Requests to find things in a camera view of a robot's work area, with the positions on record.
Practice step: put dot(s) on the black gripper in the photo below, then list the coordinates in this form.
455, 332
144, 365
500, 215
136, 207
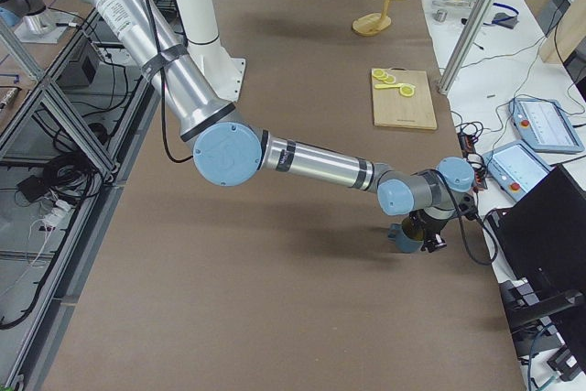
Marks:
428, 230

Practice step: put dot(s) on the dark blue yellow-lined cup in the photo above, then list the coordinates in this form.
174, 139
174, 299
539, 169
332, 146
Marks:
407, 237

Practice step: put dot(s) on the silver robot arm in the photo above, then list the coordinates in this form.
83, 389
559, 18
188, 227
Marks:
13, 11
227, 151

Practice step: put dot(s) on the wooden cup storage rack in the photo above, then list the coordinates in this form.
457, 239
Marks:
374, 23

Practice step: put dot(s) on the black computer monitor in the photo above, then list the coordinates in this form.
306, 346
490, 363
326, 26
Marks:
542, 236

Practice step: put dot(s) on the near teach pendant tablet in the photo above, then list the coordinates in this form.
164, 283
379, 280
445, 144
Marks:
516, 168

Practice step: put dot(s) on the teach pendant tablet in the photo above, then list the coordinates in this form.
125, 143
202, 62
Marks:
543, 125
516, 168

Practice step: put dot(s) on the wooden cutting board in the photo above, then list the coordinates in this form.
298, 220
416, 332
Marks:
391, 109

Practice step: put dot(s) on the lemon slice front left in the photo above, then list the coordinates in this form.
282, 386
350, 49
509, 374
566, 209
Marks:
407, 90

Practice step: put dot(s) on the far teach pendant tablet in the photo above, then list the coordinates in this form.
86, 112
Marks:
543, 125

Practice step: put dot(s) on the yellow plastic knife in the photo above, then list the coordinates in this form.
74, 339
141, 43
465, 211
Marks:
380, 86

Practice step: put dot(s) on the lemon slice lower stack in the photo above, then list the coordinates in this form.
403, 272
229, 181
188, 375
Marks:
389, 80

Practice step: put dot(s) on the small metal weight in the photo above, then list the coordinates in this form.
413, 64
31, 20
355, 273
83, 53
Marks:
441, 15

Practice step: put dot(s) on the aluminium frame post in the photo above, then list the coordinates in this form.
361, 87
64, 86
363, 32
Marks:
463, 45

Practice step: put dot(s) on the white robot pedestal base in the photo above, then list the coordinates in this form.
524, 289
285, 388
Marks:
224, 73

